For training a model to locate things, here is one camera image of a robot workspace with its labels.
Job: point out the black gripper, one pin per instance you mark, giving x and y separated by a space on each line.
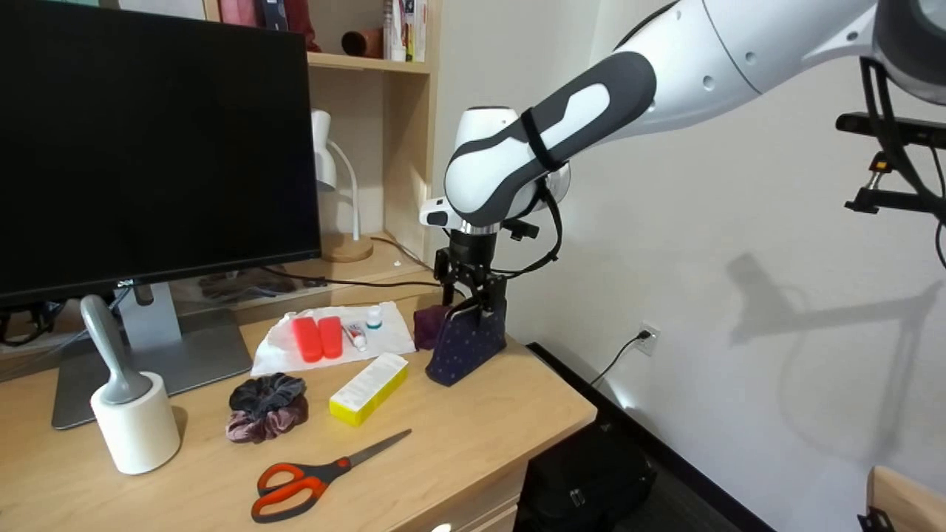
467 262

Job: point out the dark blue dotted bag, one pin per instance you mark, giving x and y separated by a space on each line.
467 344

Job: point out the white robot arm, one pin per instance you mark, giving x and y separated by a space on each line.
682 63

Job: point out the white desk lamp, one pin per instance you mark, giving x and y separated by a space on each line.
338 196

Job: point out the red item in plastic bag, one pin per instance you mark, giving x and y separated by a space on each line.
332 335

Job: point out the black bag on floor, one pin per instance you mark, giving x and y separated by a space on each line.
586 484

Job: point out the maroon pouch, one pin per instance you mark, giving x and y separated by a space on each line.
427 326

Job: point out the yellow white box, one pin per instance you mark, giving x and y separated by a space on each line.
374 386

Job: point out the black scrunchie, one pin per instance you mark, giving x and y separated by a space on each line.
266 407

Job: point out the black computer monitor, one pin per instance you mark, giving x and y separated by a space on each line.
141 150

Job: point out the orange handled scissors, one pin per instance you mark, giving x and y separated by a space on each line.
291 490

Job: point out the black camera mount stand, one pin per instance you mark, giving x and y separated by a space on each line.
894 181

